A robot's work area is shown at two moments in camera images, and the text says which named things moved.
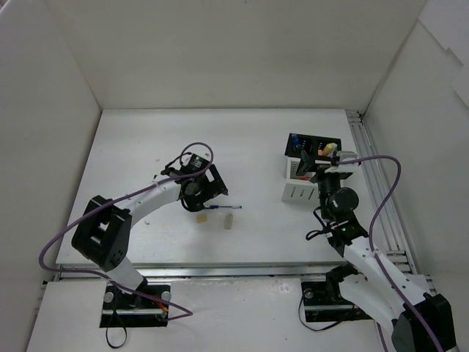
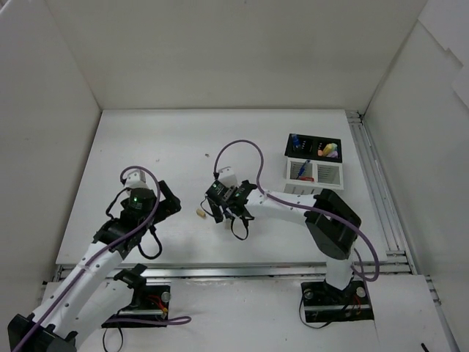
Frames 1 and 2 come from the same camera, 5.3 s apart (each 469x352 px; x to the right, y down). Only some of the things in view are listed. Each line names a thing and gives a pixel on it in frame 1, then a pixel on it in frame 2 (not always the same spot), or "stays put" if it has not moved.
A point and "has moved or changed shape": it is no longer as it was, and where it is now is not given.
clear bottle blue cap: [296, 140] stays put
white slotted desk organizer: [299, 188] stays put
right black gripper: [322, 172] -> [216, 202]
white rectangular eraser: [229, 221] stays put
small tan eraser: [201, 218] has moved or changed shape
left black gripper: [216, 185] -> [168, 202]
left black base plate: [122, 309] stays put
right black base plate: [324, 301] stays put
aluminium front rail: [207, 270] stays put
